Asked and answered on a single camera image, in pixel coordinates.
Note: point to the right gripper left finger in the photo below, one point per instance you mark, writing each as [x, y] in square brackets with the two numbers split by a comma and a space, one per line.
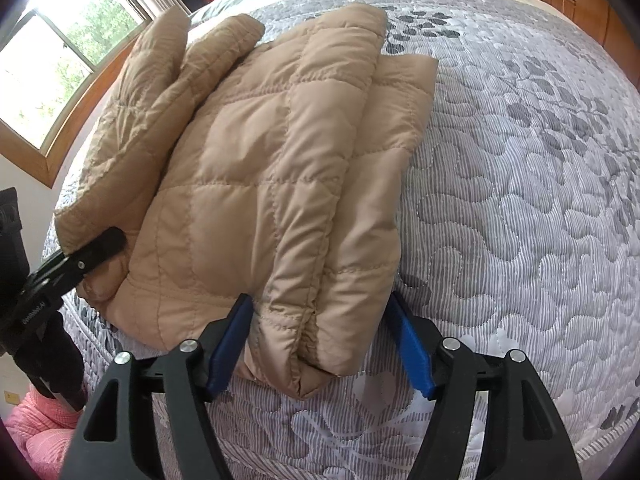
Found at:
[116, 436]

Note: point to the beige quilted long coat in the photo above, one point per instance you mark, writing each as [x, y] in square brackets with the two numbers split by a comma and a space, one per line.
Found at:
[273, 169]

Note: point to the wooden wardrobe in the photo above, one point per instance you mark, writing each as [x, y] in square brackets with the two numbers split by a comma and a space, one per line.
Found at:
[599, 20]

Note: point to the large wooden frame window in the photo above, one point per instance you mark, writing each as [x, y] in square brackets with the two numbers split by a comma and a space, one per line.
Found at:
[54, 53]

